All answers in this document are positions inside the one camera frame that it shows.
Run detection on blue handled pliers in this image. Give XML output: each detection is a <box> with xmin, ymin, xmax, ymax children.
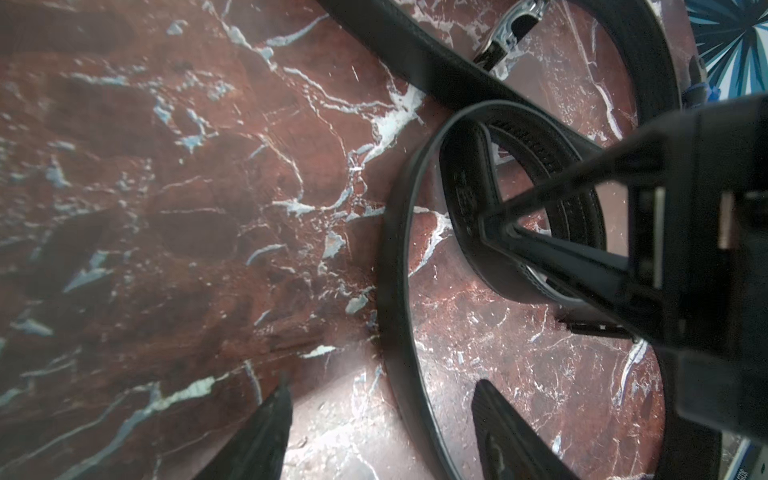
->
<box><xmin>681</xmin><ymin>55</ymin><xmax>720</xmax><ymax>109</ymax></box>

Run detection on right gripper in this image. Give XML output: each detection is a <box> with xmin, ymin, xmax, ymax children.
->
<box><xmin>480</xmin><ymin>95</ymin><xmax>767</xmax><ymax>443</ymax></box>

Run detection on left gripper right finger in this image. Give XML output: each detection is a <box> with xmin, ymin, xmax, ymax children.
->
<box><xmin>471</xmin><ymin>379</ymin><xmax>576</xmax><ymax>480</ymax></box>

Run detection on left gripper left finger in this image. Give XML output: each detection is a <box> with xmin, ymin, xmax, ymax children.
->
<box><xmin>194</xmin><ymin>378</ymin><xmax>293</xmax><ymax>480</ymax></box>

